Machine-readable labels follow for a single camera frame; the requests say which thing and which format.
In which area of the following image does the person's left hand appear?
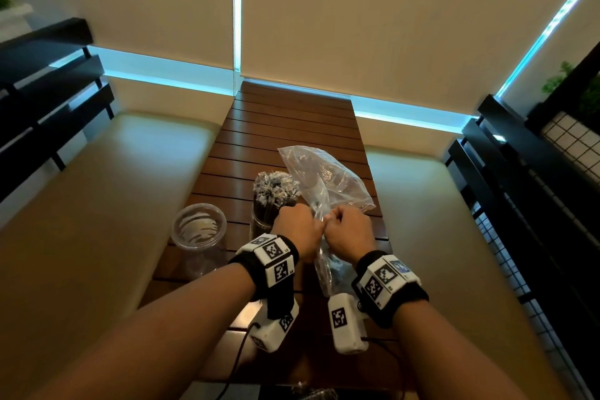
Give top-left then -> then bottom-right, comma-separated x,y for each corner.
271,203 -> 327,264

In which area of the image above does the person's right hand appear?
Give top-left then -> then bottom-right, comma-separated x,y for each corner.
323,204 -> 378,267

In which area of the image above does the transparent plastic cup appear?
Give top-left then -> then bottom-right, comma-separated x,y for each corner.
170,202 -> 228,281
249,205 -> 282,244

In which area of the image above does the person's right forearm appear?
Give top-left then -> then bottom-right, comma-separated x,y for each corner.
393,300 -> 531,400

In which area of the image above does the person's left forearm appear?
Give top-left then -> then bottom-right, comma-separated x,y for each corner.
27,263 -> 256,400

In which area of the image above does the black wristband with white markers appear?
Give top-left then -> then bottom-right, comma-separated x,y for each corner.
351,249 -> 430,330
228,234 -> 301,321

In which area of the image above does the beige padded bench seat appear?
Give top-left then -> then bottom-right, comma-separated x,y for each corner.
0,111 -> 221,400
365,146 -> 571,400

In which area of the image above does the crumpled clear wrapper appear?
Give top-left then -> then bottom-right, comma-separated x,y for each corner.
290,381 -> 338,400

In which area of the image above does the black slatted bench backrest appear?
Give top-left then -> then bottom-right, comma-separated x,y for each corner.
444,94 -> 600,400
0,17 -> 116,201

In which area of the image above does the beige roller blind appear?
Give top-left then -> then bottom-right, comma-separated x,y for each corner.
501,0 -> 600,117
27,0 -> 235,70
239,0 -> 600,114

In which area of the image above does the white planter ledge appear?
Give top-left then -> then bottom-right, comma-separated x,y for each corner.
0,3 -> 34,44

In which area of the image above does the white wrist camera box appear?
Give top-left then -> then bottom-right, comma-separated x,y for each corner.
248,299 -> 300,354
327,292 -> 369,355

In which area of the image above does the black cable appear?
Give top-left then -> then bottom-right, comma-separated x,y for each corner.
361,336 -> 404,368
213,322 -> 261,400

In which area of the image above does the black framed wire grid panel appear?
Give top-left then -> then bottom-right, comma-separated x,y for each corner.
524,41 -> 600,133

